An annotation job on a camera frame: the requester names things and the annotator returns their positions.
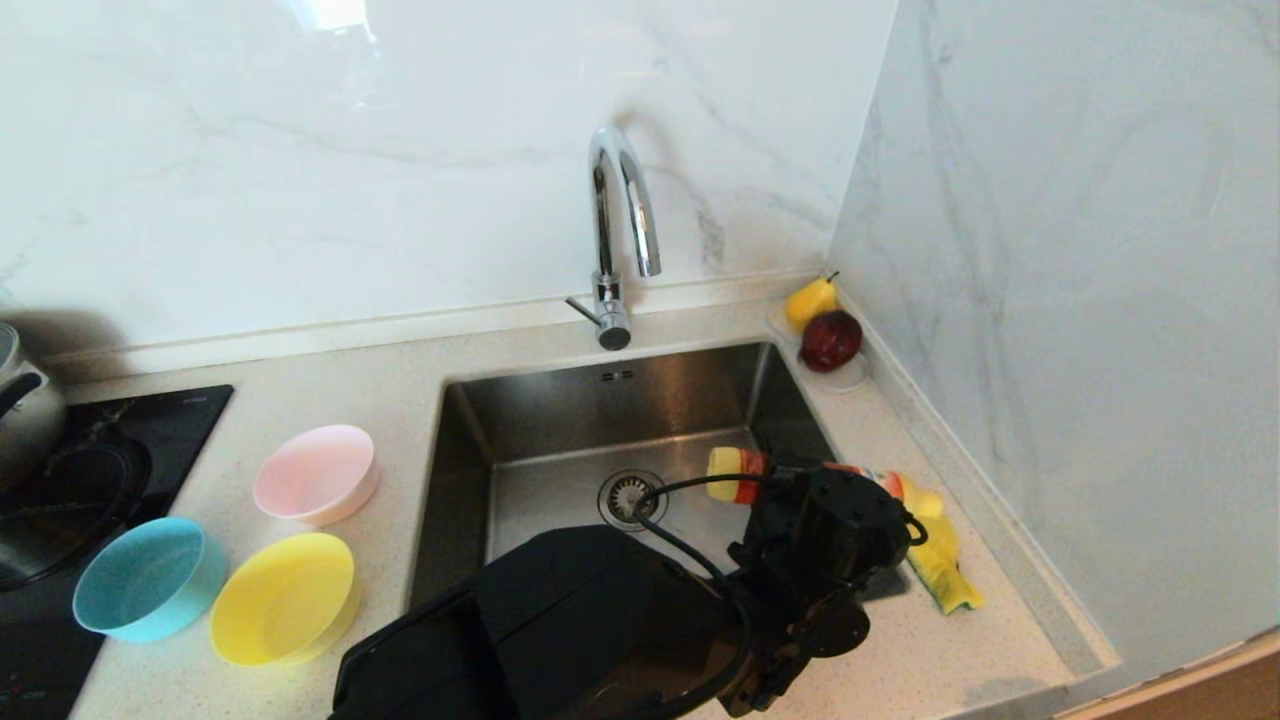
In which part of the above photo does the orange dish soap bottle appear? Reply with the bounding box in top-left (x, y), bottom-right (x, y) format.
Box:
top-left (706, 446), bottom-right (944, 521)

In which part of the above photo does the yellow green sponge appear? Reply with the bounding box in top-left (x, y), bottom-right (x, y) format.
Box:
top-left (905, 512), bottom-right (985, 615)

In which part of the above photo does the stainless steel sink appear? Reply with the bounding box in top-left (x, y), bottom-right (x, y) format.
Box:
top-left (405, 342), bottom-right (911, 611)

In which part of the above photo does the small white dish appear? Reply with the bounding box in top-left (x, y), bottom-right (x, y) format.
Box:
top-left (767, 300), bottom-right (870, 393)

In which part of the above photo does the dark red apple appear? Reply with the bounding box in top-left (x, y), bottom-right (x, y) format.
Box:
top-left (800, 309), bottom-right (864, 373)

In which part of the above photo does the round metal drain strainer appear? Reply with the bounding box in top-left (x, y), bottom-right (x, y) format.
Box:
top-left (598, 469), bottom-right (669, 533)

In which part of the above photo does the yellow pear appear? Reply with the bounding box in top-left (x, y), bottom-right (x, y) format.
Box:
top-left (783, 272), bottom-right (839, 334)

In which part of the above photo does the chrome gooseneck faucet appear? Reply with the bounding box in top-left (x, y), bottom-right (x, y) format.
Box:
top-left (566, 125), bottom-right (664, 352)

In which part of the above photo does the brown wooden panel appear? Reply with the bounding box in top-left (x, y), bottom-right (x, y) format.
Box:
top-left (1050, 625), bottom-right (1280, 720)

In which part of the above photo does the pink plastic bowl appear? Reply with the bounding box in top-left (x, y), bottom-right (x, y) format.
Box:
top-left (253, 425), bottom-right (381, 528)

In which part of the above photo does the yellow plastic bowl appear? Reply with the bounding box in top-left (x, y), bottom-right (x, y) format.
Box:
top-left (209, 532), bottom-right (363, 668)

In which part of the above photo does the blue plastic bowl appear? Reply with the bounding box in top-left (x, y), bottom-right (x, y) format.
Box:
top-left (72, 516), bottom-right (231, 643)

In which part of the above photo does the black induction cooktop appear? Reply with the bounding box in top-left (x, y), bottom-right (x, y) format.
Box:
top-left (0, 385), bottom-right (235, 720)

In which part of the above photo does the stainless steel pot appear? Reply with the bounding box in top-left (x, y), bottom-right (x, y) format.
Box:
top-left (0, 322), bottom-right (67, 491)

